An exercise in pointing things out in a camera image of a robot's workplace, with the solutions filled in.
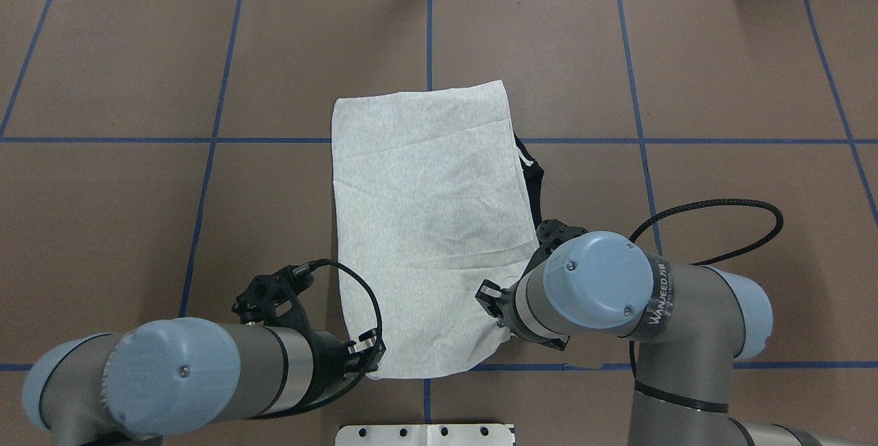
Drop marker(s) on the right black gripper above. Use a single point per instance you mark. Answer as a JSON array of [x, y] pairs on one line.
[[488, 293]]

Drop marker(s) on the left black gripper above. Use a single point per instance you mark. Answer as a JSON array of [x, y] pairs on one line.
[[332, 356]]

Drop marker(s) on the grey cartoon print t-shirt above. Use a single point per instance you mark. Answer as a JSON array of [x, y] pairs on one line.
[[430, 201]]

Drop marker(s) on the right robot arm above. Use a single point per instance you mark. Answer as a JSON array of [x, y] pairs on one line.
[[691, 324]]

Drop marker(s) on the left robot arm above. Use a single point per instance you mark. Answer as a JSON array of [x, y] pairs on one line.
[[171, 377]]

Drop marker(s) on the brown table mat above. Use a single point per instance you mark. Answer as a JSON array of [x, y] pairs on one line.
[[157, 154]]

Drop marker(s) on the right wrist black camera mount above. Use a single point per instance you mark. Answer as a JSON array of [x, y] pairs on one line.
[[551, 233]]

